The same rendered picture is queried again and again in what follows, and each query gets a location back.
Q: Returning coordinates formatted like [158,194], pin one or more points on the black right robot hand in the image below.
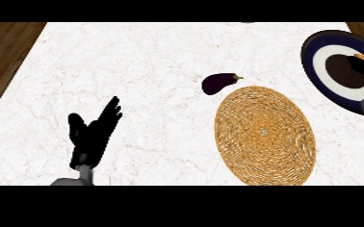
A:
[356,65]

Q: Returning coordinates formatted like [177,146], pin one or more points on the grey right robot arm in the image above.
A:
[361,106]

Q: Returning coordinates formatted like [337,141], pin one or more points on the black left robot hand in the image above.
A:
[94,134]

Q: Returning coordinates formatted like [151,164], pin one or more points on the oval woven straw placemat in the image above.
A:
[263,136]

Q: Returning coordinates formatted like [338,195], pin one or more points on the blue and white plate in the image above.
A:
[318,67]

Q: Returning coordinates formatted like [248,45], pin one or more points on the dark purple eggplant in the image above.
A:
[214,82]

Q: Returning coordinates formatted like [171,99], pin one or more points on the golden brown croissant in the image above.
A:
[359,56]

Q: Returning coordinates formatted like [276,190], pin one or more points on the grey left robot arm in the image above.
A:
[81,177]

